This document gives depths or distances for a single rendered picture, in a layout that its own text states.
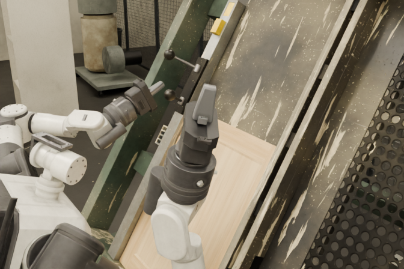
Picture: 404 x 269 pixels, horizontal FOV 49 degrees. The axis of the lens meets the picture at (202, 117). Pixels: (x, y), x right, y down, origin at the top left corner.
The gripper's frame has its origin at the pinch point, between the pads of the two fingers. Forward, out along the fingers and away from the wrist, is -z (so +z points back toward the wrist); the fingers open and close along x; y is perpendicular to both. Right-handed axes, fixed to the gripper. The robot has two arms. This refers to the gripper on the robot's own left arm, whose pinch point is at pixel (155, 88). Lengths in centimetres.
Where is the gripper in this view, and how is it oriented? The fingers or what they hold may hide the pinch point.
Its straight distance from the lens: 144.9
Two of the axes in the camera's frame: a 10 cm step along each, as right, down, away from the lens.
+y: 5.8, 2.8, -7.7
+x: 3.5, 7.7, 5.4
